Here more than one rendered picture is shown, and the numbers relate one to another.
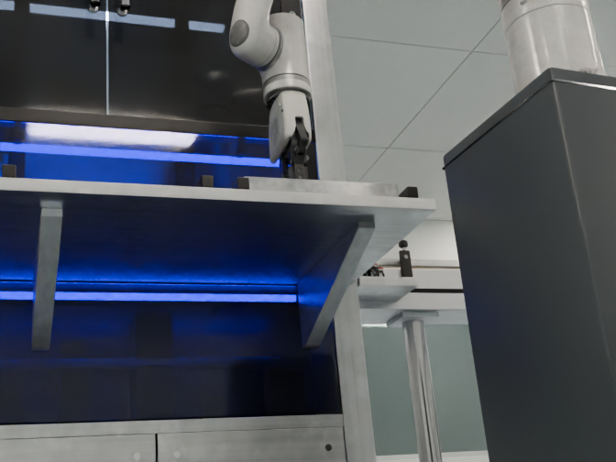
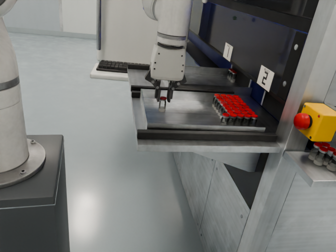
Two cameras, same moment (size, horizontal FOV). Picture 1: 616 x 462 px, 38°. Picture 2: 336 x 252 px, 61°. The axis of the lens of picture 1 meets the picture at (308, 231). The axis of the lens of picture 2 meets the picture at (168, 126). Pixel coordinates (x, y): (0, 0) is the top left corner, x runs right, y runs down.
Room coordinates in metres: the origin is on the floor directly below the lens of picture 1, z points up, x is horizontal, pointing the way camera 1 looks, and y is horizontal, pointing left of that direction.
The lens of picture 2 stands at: (1.50, -0.82, 1.26)
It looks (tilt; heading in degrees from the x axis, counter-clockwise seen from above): 27 degrees down; 97
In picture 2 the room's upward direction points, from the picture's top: 7 degrees clockwise
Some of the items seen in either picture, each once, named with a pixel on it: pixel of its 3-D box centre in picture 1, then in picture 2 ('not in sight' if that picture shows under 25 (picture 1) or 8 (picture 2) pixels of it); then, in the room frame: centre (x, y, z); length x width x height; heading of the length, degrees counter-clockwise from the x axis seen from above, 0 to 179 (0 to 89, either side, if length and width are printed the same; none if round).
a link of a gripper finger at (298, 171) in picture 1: (300, 167); (154, 89); (1.34, 0.00, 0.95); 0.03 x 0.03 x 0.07; 20
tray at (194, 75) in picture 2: not in sight; (202, 78); (1.47, 0.38, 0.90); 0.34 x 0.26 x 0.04; 20
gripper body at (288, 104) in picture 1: (290, 126); (168, 60); (1.37, 0.01, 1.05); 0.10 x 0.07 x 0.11; 20
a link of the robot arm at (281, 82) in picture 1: (286, 94); (172, 39); (1.37, 0.02, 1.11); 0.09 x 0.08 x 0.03; 20
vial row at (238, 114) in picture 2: not in sight; (229, 110); (1.58, 0.06, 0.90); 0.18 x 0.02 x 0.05; 109
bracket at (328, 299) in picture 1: (335, 290); (207, 152); (1.54, -0.04, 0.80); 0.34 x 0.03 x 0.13; 20
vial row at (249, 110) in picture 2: not in sight; (242, 111); (1.63, 0.07, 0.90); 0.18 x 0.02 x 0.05; 109
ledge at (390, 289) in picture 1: (376, 291); (320, 168); (1.83, -0.13, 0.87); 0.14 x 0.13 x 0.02; 20
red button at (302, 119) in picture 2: not in sight; (303, 121); (1.74, -0.15, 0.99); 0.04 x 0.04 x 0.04; 20
